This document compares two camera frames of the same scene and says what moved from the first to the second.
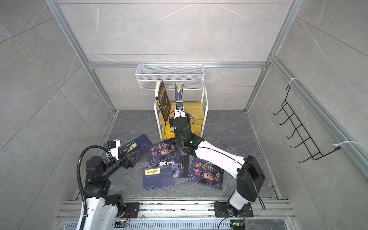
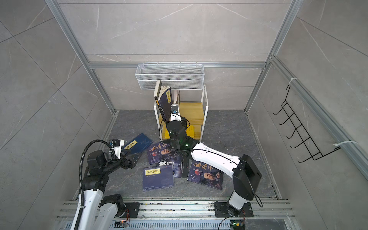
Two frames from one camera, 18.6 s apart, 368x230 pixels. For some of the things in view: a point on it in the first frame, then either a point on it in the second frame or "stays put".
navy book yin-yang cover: x=140 y=144 -> x=166 y=102
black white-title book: x=180 y=166 stays put
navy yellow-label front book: x=159 y=177 stays put
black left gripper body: x=125 y=165 stays put
